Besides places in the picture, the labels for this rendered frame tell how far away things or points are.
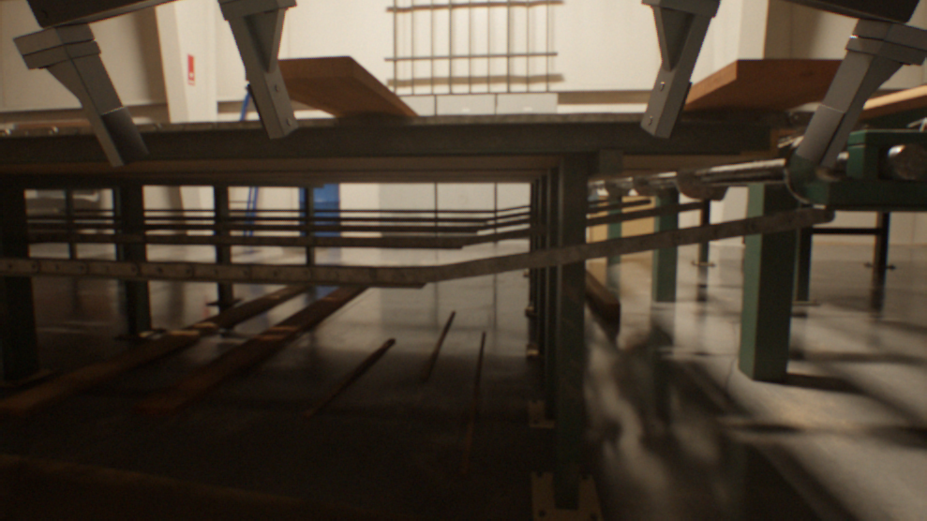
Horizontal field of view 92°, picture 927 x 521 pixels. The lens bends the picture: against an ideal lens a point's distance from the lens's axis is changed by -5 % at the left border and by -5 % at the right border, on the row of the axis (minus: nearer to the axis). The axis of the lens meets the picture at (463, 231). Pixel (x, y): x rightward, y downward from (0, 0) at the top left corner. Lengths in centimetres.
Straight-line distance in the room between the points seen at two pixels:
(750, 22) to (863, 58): 651
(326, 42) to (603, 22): 409
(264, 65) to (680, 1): 27
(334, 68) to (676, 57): 43
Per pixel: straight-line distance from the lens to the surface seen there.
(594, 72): 727
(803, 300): 366
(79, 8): 40
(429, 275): 93
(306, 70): 67
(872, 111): 151
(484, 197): 638
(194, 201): 796
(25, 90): 1114
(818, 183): 106
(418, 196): 651
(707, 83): 81
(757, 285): 201
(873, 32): 43
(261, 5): 34
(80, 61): 44
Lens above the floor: 70
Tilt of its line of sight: 5 degrees down
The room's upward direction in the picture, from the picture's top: straight up
